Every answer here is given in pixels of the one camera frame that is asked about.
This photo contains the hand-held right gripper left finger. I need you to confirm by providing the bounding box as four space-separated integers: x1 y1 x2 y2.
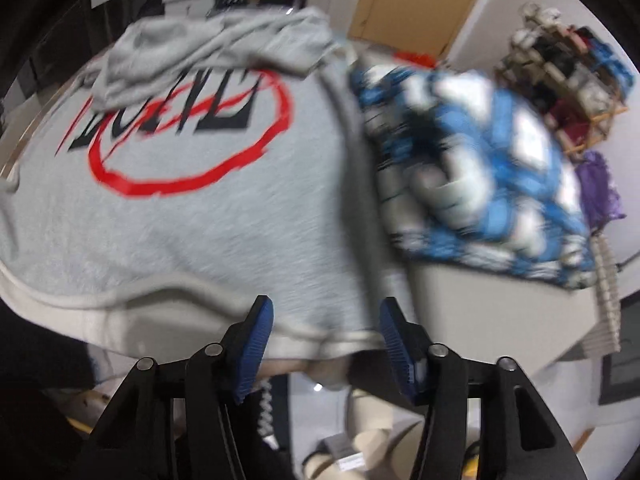
87 295 275 480

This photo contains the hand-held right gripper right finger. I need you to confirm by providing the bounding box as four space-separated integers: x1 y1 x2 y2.
378 297 588 480

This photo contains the grey printed hoodie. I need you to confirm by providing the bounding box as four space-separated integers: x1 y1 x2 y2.
0 7 416 366

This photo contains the grey mattress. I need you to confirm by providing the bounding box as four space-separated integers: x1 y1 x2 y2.
405 260 601 376

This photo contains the blue plaid quilt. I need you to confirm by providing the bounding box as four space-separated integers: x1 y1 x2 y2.
347 65 598 291

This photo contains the white ribbed panel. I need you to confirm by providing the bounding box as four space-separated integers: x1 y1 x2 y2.
582 237 621 356

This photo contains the dark framed board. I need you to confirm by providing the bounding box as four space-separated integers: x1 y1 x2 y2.
600 295 640 406

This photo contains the dark cloth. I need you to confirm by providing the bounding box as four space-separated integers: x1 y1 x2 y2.
0 305 111 480

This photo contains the purple plastic bag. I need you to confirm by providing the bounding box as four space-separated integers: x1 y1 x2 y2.
575 150 626 231

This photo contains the orange plastic bag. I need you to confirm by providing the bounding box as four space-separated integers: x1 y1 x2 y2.
395 50 436 68

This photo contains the wooden shoe rack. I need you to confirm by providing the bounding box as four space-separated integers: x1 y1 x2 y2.
495 2 631 156

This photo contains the wooden door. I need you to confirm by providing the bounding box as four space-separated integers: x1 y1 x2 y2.
347 0 501 58

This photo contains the white coiled cable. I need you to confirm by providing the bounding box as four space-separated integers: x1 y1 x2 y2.
256 380 274 437

